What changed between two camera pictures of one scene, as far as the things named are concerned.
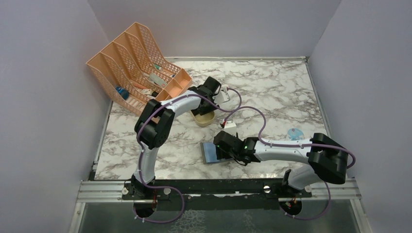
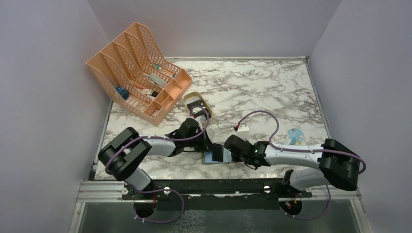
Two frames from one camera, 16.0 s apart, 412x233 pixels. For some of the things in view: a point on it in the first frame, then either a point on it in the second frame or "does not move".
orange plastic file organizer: (134, 72) does not move
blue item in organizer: (124, 92) does not move
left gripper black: (201, 110) -> (206, 143)
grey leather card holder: (209, 152) does not move
